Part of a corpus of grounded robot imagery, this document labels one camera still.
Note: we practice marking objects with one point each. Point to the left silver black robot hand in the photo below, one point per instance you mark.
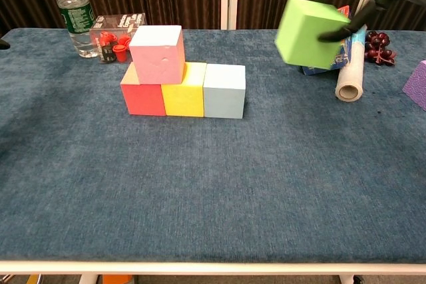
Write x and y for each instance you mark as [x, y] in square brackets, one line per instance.
[4, 44]

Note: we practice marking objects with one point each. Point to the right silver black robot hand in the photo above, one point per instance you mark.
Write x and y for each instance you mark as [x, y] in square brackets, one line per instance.
[333, 36]

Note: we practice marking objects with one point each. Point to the green cube block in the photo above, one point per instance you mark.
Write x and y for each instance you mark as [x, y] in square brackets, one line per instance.
[306, 38]

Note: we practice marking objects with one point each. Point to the light blue cube block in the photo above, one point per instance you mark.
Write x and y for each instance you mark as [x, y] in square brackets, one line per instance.
[223, 101]

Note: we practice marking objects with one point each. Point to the red cube block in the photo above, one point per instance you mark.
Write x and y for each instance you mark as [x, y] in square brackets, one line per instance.
[143, 101]

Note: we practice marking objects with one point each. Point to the pink cube block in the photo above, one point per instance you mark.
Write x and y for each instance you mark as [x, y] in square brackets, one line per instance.
[156, 64]

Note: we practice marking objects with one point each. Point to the yellow cube block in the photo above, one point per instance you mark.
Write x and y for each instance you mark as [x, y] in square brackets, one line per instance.
[183, 101]

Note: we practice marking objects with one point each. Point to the purple cube block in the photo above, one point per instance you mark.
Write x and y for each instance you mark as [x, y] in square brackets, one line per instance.
[417, 84]

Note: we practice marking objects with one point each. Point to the blue orange cookie box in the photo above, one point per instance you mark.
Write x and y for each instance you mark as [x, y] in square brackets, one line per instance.
[342, 56]

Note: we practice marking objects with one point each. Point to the plastic wrap roll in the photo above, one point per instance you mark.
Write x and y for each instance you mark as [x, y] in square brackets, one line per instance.
[349, 78]

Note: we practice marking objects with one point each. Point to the dark red grape bunch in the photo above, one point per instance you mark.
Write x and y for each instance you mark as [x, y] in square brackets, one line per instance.
[377, 43]

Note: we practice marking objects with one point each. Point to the clear plastic water bottle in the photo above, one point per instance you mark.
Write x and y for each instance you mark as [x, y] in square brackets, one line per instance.
[75, 14]

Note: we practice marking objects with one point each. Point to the clear box with red stoppers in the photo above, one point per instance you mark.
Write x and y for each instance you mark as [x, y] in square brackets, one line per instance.
[110, 41]

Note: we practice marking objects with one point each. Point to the blue fabric table cover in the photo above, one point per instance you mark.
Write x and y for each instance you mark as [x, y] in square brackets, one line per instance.
[133, 197]

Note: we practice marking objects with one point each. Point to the orange object under table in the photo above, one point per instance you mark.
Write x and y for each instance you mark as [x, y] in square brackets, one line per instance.
[116, 279]

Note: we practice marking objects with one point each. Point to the white table frame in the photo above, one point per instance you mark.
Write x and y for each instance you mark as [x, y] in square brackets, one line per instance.
[213, 268]

